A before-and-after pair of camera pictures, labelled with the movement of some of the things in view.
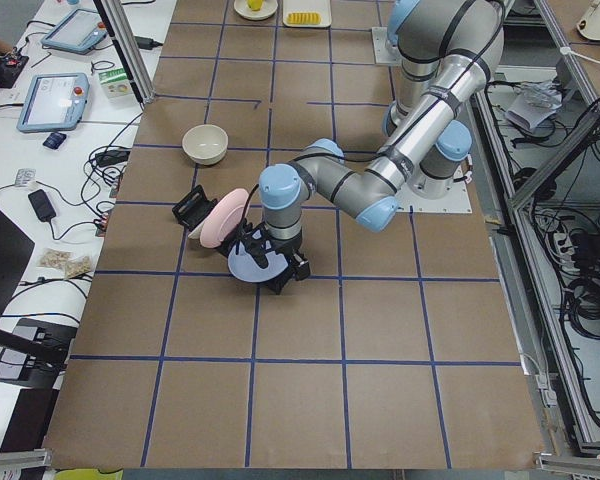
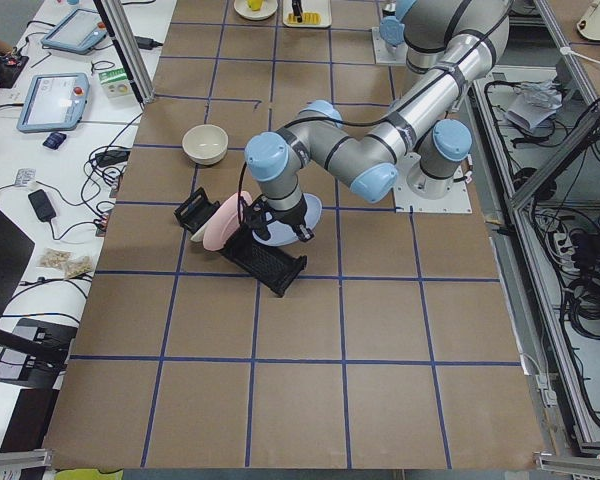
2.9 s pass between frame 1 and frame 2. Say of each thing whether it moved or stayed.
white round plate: stayed
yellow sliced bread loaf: stayed
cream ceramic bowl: stayed
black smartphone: stayed
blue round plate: moved
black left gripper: moved
